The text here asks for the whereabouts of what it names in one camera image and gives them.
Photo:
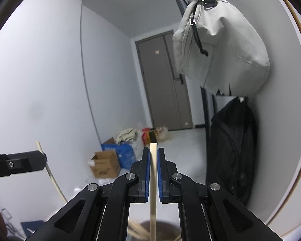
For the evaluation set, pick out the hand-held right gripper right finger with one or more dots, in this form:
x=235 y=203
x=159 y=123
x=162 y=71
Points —
x=161 y=170

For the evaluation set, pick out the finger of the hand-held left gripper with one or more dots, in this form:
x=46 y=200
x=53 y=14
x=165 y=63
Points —
x=20 y=163

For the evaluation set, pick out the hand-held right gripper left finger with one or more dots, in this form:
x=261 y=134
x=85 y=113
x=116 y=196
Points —
x=147 y=170

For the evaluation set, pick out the wooden chopstick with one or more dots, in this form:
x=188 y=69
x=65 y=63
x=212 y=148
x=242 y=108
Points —
x=54 y=180
x=153 y=180

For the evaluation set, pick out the bundle of wooden chopsticks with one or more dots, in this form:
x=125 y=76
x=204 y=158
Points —
x=138 y=232

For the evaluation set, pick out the blue cardboard box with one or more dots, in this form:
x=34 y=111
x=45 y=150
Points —
x=126 y=153

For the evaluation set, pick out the red and yellow bag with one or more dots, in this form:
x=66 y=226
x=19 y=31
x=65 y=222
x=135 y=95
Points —
x=148 y=136

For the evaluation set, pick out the white plastic bag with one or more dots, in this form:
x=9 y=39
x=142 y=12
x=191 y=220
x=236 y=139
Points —
x=164 y=133

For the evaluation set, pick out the brown cardboard box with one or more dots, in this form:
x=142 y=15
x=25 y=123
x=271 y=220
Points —
x=106 y=164

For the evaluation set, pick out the cream cloth bag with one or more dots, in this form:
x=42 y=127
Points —
x=128 y=134

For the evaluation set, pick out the dark blue flat box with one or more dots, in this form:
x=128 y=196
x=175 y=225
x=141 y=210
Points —
x=32 y=227

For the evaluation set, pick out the black backpack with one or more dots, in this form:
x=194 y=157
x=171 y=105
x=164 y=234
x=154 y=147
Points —
x=230 y=155

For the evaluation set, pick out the grey door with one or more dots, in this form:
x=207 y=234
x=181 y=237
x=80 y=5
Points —
x=163 y=80

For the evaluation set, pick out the beige sling bag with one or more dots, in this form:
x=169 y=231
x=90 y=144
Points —
x=228 y=42

